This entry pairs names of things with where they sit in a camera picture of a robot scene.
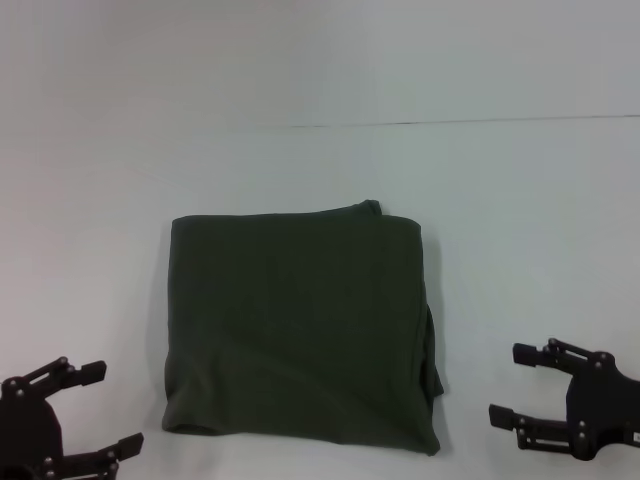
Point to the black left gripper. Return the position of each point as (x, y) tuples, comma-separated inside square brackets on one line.
[(27, 430)]

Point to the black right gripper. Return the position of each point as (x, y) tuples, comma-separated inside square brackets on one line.
[(605, 410)]

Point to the dark green FREE t-shirt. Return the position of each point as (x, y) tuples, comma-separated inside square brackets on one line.
[(300, 325)]

